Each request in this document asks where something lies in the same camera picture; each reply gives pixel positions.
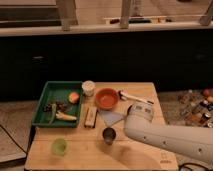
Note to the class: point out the light blue cloth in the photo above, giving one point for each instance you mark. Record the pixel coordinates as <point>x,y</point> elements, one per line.
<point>110,118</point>

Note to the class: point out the metal cup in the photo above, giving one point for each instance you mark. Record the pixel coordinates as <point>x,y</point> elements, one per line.
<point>109,135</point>

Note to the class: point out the dark grapes toy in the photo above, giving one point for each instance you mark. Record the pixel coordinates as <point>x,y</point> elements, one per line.
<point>60,106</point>

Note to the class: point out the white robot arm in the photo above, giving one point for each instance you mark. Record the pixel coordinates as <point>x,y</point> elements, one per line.
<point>194,142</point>

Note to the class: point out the white paper cup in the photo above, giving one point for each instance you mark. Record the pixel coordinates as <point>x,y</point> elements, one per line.
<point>88,88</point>

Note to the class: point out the wooden block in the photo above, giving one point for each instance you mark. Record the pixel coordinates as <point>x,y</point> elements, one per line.
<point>91,117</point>

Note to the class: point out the orange bowl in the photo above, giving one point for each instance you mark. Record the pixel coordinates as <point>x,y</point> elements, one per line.
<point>106,98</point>

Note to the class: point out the green plastic tray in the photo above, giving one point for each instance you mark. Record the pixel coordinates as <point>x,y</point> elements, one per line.
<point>58,91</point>

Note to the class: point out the orange peach toy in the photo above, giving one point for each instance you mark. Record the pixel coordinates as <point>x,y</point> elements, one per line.
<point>73,97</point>

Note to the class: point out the green pepper toy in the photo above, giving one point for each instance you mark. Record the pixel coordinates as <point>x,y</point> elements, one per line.
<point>54,110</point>

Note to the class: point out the green plastic cup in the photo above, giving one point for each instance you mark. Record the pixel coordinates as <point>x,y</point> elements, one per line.
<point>59,147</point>

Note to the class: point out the yellow banana toy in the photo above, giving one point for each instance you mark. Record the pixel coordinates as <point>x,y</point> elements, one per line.
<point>65,117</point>

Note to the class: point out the spice jar rack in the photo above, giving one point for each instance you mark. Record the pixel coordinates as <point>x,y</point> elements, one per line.
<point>198,108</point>

